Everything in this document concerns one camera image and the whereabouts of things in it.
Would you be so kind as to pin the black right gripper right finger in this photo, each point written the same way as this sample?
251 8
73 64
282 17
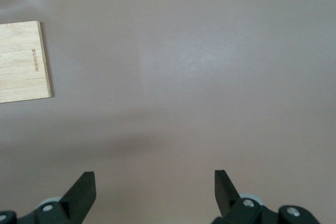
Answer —
225 195

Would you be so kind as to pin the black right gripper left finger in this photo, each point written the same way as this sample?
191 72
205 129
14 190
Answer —
78 195

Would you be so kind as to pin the brown table mat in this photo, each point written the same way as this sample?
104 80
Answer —
236 51

